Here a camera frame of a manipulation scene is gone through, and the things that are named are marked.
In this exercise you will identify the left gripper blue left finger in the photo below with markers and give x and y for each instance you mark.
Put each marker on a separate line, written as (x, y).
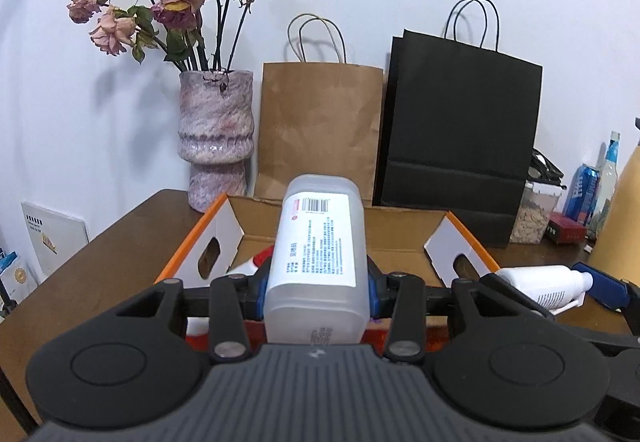
(255, 295)

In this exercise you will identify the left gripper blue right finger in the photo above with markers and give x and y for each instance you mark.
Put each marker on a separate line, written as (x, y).
(379, 295)

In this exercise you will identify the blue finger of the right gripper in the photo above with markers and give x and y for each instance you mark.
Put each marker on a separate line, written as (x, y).
(613, 293)

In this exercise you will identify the red and white lint brush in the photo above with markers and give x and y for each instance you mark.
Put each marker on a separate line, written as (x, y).
(250, 267)

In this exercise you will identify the white spray bottle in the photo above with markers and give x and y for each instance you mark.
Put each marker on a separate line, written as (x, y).
(557, 288)

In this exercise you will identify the translucent rectangular plastic bottle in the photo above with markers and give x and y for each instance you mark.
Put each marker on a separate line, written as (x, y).
(318, 283)

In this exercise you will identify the tan thermos jug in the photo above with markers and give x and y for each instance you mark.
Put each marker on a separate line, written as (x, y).
(617, 250)

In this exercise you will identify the orange and white cardboard box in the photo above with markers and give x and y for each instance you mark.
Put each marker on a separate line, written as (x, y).
(234, 228)

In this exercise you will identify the red and black small box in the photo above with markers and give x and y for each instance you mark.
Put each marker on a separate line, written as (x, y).
(562, 230)

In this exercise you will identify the blue drink can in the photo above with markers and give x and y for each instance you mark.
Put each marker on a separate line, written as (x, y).
(580, 199)

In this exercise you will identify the clear container with seeds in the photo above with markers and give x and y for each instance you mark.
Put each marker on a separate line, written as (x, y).
(537, 204)

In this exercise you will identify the black folded item on container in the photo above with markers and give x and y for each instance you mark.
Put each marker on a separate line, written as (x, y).
(544, 171)

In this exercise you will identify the brown paper bag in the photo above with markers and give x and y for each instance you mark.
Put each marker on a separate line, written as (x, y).
(318, 118)

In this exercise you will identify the black paper bag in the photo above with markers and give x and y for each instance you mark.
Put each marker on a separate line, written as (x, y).
(458, 125)

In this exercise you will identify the pink marbled ceramic vase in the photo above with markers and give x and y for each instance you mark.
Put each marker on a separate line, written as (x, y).
(216, 133)

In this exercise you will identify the dried pink rose bouquet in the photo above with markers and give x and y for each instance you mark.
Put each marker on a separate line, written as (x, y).
(194, 35)

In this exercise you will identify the white booklet against wall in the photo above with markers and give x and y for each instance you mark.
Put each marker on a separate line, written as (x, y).
(56, 237)

